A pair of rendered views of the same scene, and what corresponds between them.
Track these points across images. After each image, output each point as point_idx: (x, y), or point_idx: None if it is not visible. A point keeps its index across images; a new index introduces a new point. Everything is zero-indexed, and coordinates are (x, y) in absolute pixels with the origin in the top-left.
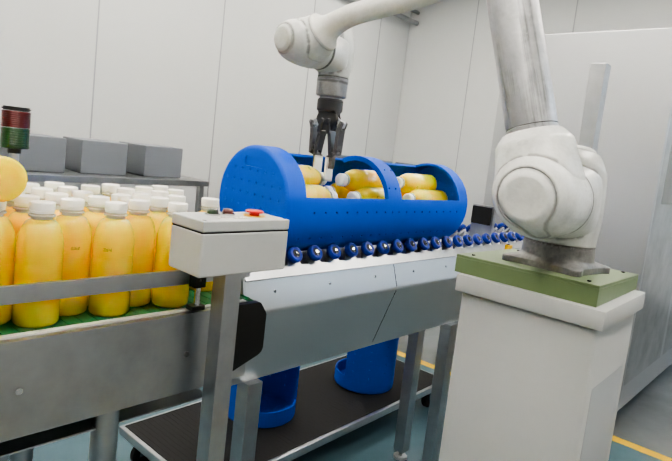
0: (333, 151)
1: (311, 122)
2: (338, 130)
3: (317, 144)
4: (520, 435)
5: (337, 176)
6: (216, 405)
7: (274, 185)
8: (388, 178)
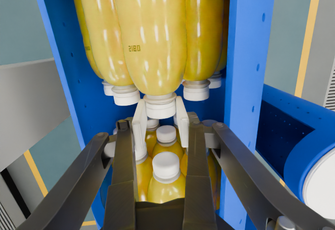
0: (102, 139)
1: (311, 228)
2: (39, 212)
3: (189, 142)
4: None
5: (173, 162)
6: None
7: None
8: (96, 225)
